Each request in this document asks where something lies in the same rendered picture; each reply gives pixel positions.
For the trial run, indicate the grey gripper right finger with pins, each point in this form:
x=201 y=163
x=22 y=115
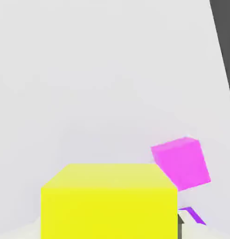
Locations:
x=193 y=229

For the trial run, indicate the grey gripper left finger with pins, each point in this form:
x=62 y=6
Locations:
x=23 y=232

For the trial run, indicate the small yellow cube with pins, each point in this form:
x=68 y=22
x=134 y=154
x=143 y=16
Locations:
x=109 y=209

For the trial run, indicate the small purple cube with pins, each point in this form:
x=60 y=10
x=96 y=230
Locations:
x=197 y=217

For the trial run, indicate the small pink cube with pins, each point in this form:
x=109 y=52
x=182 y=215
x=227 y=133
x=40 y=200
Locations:
x=183 y=164

